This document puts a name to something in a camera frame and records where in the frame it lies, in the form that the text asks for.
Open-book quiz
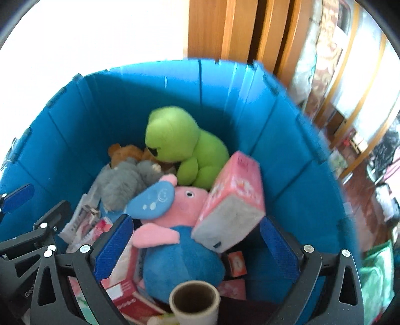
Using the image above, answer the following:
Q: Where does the green frog plush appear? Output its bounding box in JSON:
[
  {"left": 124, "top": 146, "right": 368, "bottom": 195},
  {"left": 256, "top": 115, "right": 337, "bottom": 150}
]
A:
[{"left": 145, "top": 106, "right": 230, "bottom": 190}]

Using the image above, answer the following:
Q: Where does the green woven bag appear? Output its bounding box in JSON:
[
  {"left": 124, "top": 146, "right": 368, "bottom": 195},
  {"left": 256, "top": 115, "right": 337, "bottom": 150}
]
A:
[{"left": 359, "top": 239, "right": 396, "bottom": 319}]

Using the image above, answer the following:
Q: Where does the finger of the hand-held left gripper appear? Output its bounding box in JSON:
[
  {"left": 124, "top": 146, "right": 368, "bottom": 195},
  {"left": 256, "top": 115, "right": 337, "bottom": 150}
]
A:
[
  {"left": 0, "top": 200, "right": 72, "bottom": 258},
  {"left": 0, "top": 184, "right": 34, "bottom": 216}
]

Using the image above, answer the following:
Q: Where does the pink tissue box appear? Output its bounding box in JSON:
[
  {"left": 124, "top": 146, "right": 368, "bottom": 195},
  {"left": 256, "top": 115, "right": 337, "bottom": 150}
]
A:
[{"left": 191, "top": 151, "right": 266, "bottom": 253}]

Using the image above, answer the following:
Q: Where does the pink pig plush blue body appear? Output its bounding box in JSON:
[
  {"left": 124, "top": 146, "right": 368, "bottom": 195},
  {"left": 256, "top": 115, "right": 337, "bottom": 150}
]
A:
[{"left": 125, "top": 175, "right": 226, "bottom": 305}]

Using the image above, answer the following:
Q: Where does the brown plush toy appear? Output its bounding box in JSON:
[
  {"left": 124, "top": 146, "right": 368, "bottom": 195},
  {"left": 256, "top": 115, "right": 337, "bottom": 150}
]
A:
[{"left": 108, "top": 144, "right": 177, "bottom": 176}]

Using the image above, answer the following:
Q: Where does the white padded wooden headboard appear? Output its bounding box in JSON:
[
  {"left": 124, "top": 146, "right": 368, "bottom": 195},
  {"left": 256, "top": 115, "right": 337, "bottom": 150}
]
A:
[{"left": 0, "top": 0, "right": 316, "bottom": 138}]

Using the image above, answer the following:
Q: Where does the pink white carton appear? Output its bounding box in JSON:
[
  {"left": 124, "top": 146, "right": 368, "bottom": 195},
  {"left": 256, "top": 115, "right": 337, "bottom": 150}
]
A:
[{"left": 100, "top": 240, "right": 147, "bottom": 301}]

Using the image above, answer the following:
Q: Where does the white pink printed packet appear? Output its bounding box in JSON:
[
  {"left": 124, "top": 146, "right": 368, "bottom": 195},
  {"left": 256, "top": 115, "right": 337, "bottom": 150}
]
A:
[{"left": 59, "top": 194, "right": 113, "bottom": 251}]

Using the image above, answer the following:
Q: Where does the red flat box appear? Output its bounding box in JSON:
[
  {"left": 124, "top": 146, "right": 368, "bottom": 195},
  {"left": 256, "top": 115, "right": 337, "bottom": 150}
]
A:
[{"left": 112, "top": 294, "right": 169, "bottom": 325}]

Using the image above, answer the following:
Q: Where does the grey plush toy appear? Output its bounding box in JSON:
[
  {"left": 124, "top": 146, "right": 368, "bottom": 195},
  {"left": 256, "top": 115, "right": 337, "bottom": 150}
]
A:
[{"left": 94, "top": 158, "right": 163, "bottom": 211}]

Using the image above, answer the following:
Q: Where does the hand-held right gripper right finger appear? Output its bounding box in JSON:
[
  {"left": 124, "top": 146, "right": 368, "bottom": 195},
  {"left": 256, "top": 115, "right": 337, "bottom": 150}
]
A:
[{"left": 260, "top": 215, "right": 366, "bottom": 325}]

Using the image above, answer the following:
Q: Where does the blue plastic crate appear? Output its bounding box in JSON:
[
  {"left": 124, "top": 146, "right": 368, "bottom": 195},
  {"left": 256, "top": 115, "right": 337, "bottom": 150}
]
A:
[{"left": 0, "top": 59, "right": 363, "bottom": 325}]

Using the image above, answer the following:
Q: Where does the floral patterned bedding bag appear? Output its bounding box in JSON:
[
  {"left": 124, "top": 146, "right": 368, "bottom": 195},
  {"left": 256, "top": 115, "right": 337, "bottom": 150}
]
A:
[{"left": 290, "top": 0, "right": 360, "bottom": 104}]

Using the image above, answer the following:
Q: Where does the white lint roll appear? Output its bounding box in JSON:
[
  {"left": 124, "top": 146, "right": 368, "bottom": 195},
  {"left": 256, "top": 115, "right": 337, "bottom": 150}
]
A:
[{"left": 169, "top": 280, "right": 222, "bottom": 325}]

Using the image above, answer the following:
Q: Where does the pink flat box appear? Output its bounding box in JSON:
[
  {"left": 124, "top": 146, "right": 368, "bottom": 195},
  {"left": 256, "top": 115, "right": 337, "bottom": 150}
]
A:
[{"left": 219, "top": 279, "right": 247, "bottom": 301}]

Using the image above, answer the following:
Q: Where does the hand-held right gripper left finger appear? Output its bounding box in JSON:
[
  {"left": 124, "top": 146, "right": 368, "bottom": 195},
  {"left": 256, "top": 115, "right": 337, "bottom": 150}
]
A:
[{"left": 31, "top": 215, "right": 135, "bottom": 325}]

